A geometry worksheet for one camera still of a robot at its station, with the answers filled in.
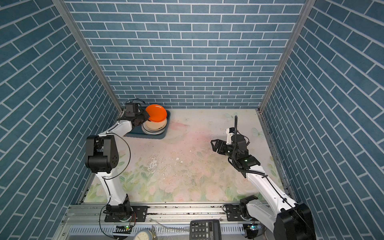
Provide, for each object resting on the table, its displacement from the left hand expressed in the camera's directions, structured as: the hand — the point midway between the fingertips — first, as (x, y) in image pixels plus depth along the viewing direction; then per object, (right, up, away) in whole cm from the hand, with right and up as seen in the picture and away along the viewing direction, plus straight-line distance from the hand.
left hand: (148, 113), depth 100 cm
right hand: (+43, -17, -18) cm, 50 cm away
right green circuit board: (+61, -57, -29) cm, 89 cm away
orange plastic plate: (+4, 0, +6) cm, 7 cm away
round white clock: (+10, -56, -35) cm, 67 cm away
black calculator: (+37, -56, -32) cm, 74 cm away
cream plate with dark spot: (+4, -9, +1) cm, 10 cm away
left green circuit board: (-2, -59, -28) cm, 65 cm away
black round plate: (+2, -13, 0) cm, 13 cm away
